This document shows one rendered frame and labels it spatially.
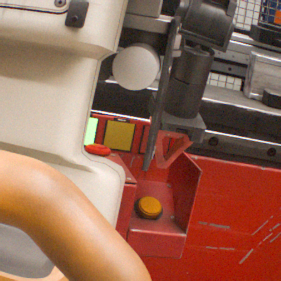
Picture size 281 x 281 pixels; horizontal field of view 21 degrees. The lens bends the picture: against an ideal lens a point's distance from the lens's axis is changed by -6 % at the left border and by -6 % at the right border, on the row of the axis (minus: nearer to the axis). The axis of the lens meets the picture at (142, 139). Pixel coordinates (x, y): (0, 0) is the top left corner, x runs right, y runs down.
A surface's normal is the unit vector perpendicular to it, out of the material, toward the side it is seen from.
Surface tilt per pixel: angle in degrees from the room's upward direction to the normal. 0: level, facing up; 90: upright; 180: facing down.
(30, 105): 82
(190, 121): 14
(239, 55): 90
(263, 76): 90
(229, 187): 90
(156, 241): 90
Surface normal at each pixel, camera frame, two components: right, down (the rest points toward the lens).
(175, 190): -0.96, -0.14
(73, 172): -0.07, 0.11
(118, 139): 0.21, 0.25
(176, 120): 0.25, -0.87
